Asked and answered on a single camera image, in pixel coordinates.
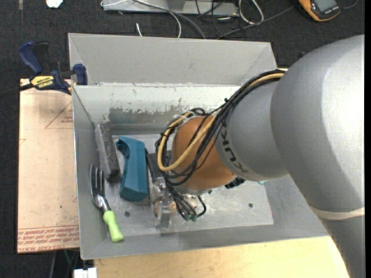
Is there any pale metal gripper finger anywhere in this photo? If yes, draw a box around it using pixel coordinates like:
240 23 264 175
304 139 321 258
159 204 172 230

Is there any dark grey felt eraser block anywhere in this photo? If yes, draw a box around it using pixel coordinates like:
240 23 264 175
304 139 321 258
94 122 122 182

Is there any brown cardboard board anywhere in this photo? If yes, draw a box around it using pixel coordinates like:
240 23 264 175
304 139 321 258
17 78 81 254

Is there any grey metal bin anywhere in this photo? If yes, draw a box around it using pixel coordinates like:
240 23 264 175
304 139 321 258
68 32 330 261

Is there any teal plastic handle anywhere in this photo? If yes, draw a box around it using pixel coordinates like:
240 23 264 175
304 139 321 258
115 135 150 202

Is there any metal fork with green handle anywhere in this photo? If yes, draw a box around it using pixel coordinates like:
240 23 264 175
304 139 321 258
89 163 125 244

